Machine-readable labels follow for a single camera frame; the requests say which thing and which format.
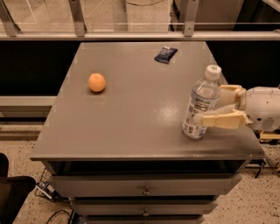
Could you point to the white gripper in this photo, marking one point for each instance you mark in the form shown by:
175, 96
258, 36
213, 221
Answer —
262, 108

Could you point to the clear plastic water bottle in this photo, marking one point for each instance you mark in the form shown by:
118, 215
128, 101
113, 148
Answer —
204, 97

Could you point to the dark blue rxbar wrapper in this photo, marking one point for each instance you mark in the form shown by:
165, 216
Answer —
166, 54

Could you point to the middle drawer with knob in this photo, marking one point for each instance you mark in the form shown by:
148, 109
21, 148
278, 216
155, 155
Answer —
144, 207

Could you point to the drawer with knob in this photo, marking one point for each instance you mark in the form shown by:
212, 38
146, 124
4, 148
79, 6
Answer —
144, 185
144, 207

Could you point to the grey drawer cabinet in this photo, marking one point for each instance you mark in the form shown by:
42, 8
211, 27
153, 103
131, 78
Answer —
134, 126

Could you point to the orange fruit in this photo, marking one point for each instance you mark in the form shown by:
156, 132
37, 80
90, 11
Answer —
96, 82

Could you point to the top drawer with knob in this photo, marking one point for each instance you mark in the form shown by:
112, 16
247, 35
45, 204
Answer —
144, 185

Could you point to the power strip on floor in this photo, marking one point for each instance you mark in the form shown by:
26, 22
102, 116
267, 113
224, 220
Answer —
47, 190

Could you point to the black office chair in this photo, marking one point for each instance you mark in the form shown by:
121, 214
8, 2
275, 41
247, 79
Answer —
13, 192

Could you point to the yellow wooden frame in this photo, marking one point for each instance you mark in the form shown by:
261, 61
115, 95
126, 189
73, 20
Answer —
269, 135

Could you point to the metal window rail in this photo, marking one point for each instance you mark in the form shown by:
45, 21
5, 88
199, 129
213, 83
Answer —
167, 20

